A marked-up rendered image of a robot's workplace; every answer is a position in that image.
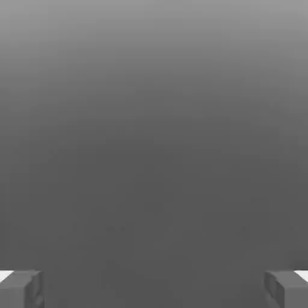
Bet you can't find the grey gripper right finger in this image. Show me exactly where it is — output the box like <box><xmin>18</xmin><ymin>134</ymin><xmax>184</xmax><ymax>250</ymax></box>
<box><xmin>263</xmin><ymin>269</ymin><xmax>308</xmax><ymax>308</ymax></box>

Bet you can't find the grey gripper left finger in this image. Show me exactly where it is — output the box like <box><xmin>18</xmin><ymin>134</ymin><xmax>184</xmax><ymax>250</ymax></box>
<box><xmin>0</xmin><ymin>269</ymin><xmax>46</xmax><ymax>308</ymax></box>

